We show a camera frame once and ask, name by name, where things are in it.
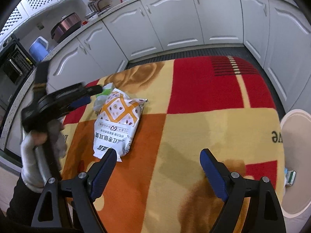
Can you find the beige round trash bin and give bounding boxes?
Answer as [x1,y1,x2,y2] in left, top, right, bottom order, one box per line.
[280,109,310,218]

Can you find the white kitchen cabinets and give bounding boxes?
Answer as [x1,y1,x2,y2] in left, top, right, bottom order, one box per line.
[48,0,310,111]

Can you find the white gloved left hand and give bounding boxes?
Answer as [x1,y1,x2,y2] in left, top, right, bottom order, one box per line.
[21,119,67,193]

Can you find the orange white snack bag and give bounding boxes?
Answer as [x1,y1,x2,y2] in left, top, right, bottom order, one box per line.
[93,88,148,162]

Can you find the black microwave oven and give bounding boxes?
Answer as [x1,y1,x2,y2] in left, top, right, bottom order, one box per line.
[0,34,36,117]

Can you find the blue electric kettle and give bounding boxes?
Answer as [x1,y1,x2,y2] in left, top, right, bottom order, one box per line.
[29,36,49,63]

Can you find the maroon rice cooker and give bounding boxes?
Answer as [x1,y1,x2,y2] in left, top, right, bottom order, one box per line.
[51,13,82,44]

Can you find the green box in bin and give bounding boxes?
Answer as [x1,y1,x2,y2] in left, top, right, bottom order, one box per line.
[285,168,296,186]

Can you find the patterned fleece blanket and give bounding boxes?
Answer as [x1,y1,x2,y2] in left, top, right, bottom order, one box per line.
[59,55,285,233]

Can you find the wire dish rack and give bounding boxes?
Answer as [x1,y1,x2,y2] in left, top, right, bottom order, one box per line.
[88,0,123,14]

